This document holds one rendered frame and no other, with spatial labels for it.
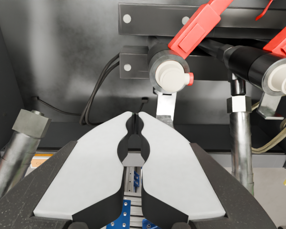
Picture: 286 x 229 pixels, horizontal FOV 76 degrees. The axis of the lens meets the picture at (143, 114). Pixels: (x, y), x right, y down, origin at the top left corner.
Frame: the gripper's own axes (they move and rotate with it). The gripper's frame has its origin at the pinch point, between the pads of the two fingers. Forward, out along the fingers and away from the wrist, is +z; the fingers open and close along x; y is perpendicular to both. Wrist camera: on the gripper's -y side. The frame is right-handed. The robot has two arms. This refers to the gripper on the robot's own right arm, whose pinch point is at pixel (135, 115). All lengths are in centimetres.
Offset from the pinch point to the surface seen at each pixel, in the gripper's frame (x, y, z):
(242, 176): 9.9, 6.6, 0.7
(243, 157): 10.0, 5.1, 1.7
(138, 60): 0.1, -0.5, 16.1
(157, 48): 1.7, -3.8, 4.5
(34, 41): -22.2, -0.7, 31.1
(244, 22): 13.5, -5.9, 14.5
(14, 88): -28.7, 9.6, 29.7
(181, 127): 11.8, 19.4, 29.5
